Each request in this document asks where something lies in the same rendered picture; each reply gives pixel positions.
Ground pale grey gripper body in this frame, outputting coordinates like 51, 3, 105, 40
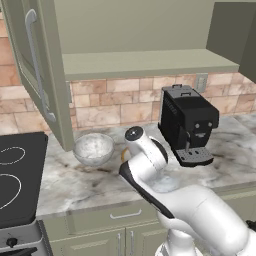
151, 174, 183, 195

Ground sage green base cabinet door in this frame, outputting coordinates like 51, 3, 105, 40
125, 220, 169, 256
49, 227, 127, 256

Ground yellow rimmed bowl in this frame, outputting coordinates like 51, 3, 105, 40
120, 147, 129, 164

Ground black coffee machine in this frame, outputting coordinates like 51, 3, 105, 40
157, 83, 221, 168

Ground sage green drawer front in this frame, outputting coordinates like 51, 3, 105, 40
65, 199, 160, 235

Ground white marbled bowl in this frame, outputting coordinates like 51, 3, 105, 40
72, 132, 116, 167

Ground black hob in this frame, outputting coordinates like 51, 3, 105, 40
0, 131, 50, 230

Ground grey stove front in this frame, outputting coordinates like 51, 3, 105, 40
0, 219, 54, 256

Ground black stove knob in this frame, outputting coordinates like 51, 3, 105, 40
5, 237, 19, 249

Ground grey drawer handle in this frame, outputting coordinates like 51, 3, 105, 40
109, 208, 143, 220

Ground grey base cabinet handle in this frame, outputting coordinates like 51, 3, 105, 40
116, 232, 123, 256
128, 230, 136, 256

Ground grey wall outlet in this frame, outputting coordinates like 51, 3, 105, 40
65, 80, 73, 105
194, 72, 209, 93

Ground sage green wall cabinet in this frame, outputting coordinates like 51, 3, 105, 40
53, 0, 242, 82

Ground grey cabinet door handle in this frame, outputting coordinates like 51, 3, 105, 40
24, 8, 57, 124

